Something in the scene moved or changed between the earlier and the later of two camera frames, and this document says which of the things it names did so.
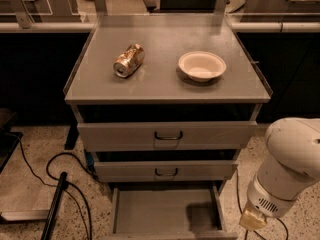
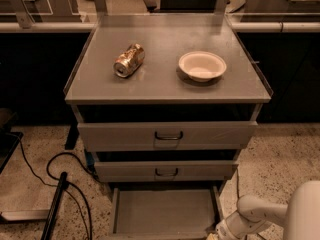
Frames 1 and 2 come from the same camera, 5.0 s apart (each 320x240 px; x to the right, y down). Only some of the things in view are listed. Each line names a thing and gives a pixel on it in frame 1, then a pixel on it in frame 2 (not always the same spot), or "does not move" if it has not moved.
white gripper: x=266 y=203 → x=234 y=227
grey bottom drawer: x=168 y=213 does not move
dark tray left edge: x=8 y=142 does not move
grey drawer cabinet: x=165 y=103 does not move
